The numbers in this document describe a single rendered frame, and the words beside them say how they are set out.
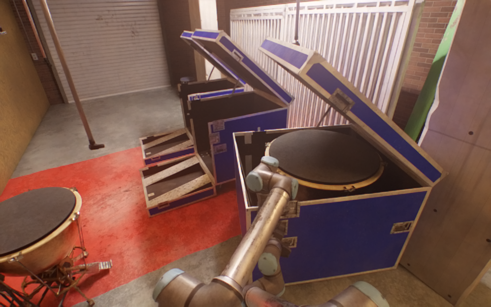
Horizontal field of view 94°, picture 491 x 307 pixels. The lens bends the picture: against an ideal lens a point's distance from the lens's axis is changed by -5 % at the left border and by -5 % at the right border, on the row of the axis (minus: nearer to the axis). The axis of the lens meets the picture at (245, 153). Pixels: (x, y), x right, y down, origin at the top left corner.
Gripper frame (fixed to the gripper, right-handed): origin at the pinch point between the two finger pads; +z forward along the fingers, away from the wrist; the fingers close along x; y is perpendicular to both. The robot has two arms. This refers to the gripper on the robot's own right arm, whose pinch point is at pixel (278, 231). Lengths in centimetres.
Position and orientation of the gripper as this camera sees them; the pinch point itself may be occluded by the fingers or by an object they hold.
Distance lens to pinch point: 150.6
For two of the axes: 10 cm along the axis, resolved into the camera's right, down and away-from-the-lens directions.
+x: -3.4, 9.0, 2.7
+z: 3.0, -1.7, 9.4
